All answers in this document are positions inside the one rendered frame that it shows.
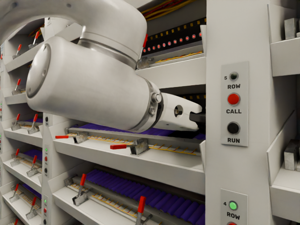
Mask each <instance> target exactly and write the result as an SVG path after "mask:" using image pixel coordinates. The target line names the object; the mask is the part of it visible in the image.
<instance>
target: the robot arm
mask: <svg viewBox="0 0 300 225"><path fill-rule="evenodd" d="M47 17H59V18H63V19H67V20H70V21H72V22H75V23H77V24H79V25H81V26H82V28H83V30H82V34H81V36H80V39H79V42H78V44H74V43H72V42H70V41H68V40H66V39H64V38H62V37H59V36H53V37H50V38H49V39H47V40H46V41H45V42H44V43H43V44H42V46H41V47H40V49H39V50H38V52H37V53H36V55H35V57H34V59H33V62H32V64H31V67H30V70H29V74H28V78H27V83H26V100H27V103H28V106H29V107H30V108H31V109H32V110H35V111H39V112H43V113H48V114H53V115H57V116H62V117H67V118H71V119H75V120H79V121H85V122H89V123H93V124H98V125H103V126H107V127H112V128H116V129H121V130H125V131H130V132H134V133H141V132H143V131H147V130H149V129H151V128H157V129H166V130H179V131H182V132H186V133H192V131H196V132H198V133H201V134H206V117H205V116H201V115H196V114H194V113H200V112H201V111H202V107H201V106H200V105H199V104H196V103H194V102H191V101H189V100H187V99H184V98H181V97H178V96H175V95H171V94H167V93H162V92H160V90H159V88H158V87H157V86H156V85H155V84H154V83H153V82H151V81H149V80H147V79H145V78H143V77H140V76H138V75H137V74H136V73H135V67H136V64H137V61H138V58H139V55H140V52H141V50H142V47H143V44H144V41H145V38H146V32H147V22H146V20H145V18H144V16H143V15H142V14H141V13H140V12H139V11H138V10H137V9H136V8H135V7H133V6H132V5H130V4H129V3H127V2H125V1H124V0H0V46H1V45H2V44H3V42H4V41H5V40H6V39H7V38H8V37H9V36H10V35H11V34H12V33H13V32H14V31H16V30H17V29H18V28H20V27H21V26H23V25H25V24H27V23H29V22H31V21H34V20H37V19H41V18H47Z"/></svg>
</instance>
